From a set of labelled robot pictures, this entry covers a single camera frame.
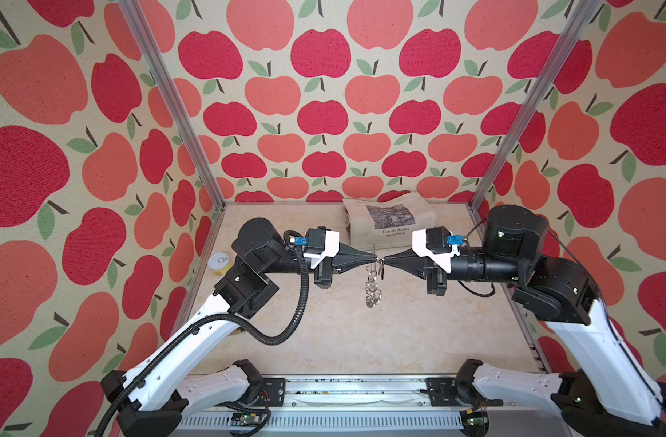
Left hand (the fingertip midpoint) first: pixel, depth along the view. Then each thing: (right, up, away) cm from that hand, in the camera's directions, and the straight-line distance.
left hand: (375, 260), depth 46 cm
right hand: (+4, +1, +3) cm, 5 cm away
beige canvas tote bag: (+14, +7, +59) cm, 61 cm away
